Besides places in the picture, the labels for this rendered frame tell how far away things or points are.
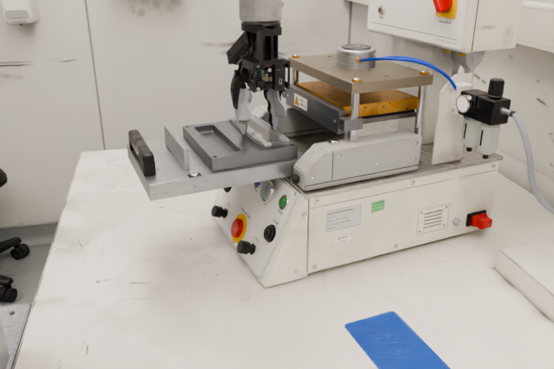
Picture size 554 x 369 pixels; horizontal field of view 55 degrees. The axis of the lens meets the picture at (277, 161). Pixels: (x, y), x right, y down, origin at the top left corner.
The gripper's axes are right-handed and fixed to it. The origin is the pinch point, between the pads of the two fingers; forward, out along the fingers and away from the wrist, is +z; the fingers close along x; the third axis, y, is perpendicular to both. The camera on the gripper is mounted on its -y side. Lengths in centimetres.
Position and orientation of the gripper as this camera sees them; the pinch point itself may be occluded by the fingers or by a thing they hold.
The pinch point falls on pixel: (257, 125)
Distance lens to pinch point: 104.6
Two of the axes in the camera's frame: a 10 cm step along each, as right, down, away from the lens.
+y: 4.1, 3.4, -8.5
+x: 9.1, -1.5, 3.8
